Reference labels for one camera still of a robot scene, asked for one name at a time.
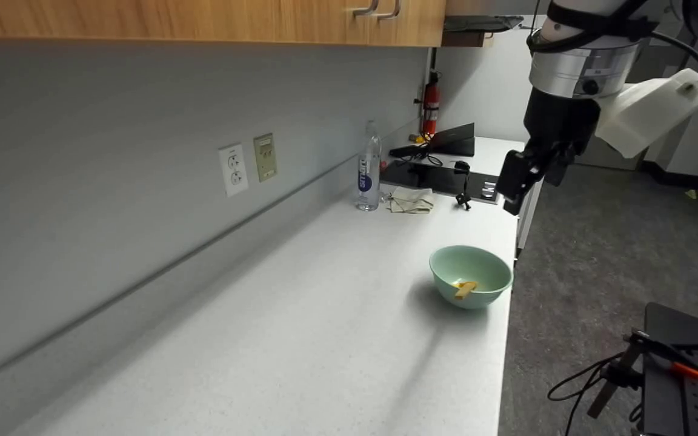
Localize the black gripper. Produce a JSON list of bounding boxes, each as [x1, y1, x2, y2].
[[496, 89, 600, 216]]

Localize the wooden ladle yellow head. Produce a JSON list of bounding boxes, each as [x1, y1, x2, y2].
[[452, 279, 477, 300]]

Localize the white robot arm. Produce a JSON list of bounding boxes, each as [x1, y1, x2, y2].
[[496, 0, 698, 216]]

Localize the small black tripod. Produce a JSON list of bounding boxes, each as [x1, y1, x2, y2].
[[452, 159, 471, 210]]

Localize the red fire extinguisher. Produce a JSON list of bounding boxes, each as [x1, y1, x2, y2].
[[417, 73, 440, 146]]

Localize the black cooktop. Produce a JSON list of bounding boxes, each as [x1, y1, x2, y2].
[[380, 123, 496, 200]]

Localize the mint green bowl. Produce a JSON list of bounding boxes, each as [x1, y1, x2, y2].
[[429, 245, 513, 309]]

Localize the crumpled beige cloth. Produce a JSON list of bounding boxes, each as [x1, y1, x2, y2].
[[388, 187, 434, 213]]

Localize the clear plastic water bottle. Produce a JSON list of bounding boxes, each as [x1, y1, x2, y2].
[[357, 122, 380, 210]]

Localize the black perforated side table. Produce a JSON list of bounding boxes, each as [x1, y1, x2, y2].
[[641, 302, 698, 436]]

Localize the wooden upper cabinet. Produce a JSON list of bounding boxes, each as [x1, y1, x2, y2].
[[0, 0, 446, 49]]

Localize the orange handled clamp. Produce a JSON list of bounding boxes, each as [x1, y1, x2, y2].
[[627, 332, 698, 380]]

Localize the black floor cables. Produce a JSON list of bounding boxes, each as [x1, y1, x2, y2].
[[546, 349, 646, 436]]

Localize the beige wall switch plate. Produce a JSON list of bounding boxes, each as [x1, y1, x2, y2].
[[255, 134, 275, 179]]

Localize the white wall outlet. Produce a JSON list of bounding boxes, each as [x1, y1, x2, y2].
[[219, 142, 250, 196]]

